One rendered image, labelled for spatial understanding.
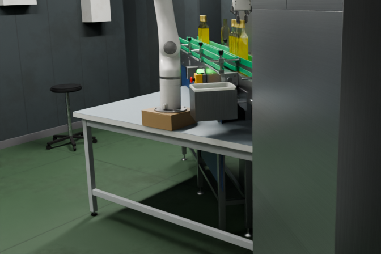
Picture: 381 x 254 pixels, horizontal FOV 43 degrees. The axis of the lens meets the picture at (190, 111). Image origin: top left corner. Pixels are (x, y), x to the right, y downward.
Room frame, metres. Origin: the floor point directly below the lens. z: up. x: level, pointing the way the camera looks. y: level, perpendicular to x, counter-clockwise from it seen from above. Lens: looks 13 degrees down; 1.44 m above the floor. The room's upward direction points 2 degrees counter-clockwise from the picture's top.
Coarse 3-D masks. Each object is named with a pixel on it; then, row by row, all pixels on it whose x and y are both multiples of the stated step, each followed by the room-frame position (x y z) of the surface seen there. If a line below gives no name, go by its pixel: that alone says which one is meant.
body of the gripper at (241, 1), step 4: (232, 0) 2.74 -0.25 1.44; (236, 0) 2.72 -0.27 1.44; (240, 0) 2.72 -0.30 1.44; (244, 0) 2.72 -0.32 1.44; (248, 0) 2.73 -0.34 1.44; (232, 4) 2.75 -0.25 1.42; (236, 4) 2.72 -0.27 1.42; (240, 4) 2.72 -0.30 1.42; (244, 4) 2.73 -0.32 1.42; (248, 4) 2.73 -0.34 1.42; (236, 8) 2.72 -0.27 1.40; (240, 8) 2.72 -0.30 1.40; (244, 8) 2.73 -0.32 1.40; (248, 8) 2.73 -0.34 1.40
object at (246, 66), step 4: (196, 40) 3.99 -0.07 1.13; (208, 44) 3.52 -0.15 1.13; (216, 48) 3.24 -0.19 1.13; (228, 52) 2.93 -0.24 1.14; (236, 56) 2.71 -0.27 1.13; (244, 60) 2.55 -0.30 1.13; (248, 60) 2.50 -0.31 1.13; (236, 64) 2.72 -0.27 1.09; (240, 64) 2.64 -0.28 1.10; (244, 64) 2.55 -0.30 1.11; (248, 64) 2.47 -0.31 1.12; (240, 68) 2.63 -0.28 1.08; (244, 68) 2.56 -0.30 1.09; (248, 68) 2.48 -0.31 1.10; (244, 72) 2.55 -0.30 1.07; (248, 72) 2.47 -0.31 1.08
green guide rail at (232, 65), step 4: (192, 40) 4.06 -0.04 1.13; (196, 44) 3.87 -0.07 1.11; (204, 44) 3.54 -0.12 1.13; (204, 48) 3.54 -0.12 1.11; (208, 48) 3.40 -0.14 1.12; (212, 48) 3.26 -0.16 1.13; (212, 52) 3.28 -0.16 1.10; (216, 52) 3.14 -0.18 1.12; (224, 52) 2.93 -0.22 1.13; (224, 56) 2.92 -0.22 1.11; (228, 56) 2.81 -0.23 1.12; (232, 56) 2.71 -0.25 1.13; (224, 64) 2.92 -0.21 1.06; (228, 64) 2.81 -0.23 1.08; (232, 64) 2.73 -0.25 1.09; (232, 68) 2.72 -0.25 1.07; (236, 68) 2.66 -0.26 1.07
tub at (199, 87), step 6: (192, 84) 2.54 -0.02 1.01; (198, 84) 2.55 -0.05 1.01; (204, 84) 2.56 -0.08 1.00; (210, 84) 2.56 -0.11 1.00; (216, 84) 2.57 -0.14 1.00; (222, 84) 2.57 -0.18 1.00; (228, 84) 2.55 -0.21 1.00; (198, 90) 2.39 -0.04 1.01; (204, 90) 2.39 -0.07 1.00; (210, 90) 2.41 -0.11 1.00; (216, 90) 2.41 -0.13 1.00
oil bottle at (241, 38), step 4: (240, 32) 2.74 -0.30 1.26; (244, 32) 2.74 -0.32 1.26; (236, 36) 2.76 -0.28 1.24; (240, 36) 2.72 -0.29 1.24; (244, 36) 2.72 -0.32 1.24; (236, 40) 2.76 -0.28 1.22; (240, 40) 2.72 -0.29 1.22; (244, 40) 2.72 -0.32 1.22; (236, 44) 2.76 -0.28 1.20; (240, 44) 2.72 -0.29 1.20; (244, 44) 2.72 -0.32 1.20; (236, 48) 2.76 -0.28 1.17; (240, 48) 2.72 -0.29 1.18; (244, 48) 2.72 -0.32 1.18; (236, 52) 2.76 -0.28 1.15; (240, 52) 2.72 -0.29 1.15; (244, 52) 2.72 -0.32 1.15; (240, 56) 2.72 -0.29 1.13; (244, 56) 2.72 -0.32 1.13
